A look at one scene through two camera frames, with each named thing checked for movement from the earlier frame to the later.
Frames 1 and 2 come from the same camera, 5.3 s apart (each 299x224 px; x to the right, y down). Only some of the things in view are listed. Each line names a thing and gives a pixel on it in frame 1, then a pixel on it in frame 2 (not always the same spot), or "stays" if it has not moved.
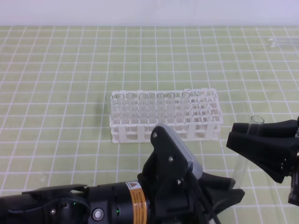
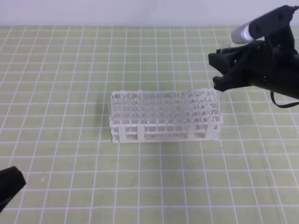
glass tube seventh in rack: x=171 y=108 stays
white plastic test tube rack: x=194 y=114 stays
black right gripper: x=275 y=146 → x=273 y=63
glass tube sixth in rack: x=161 y=108 stays
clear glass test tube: x=242 y=163 → x=224 y=102
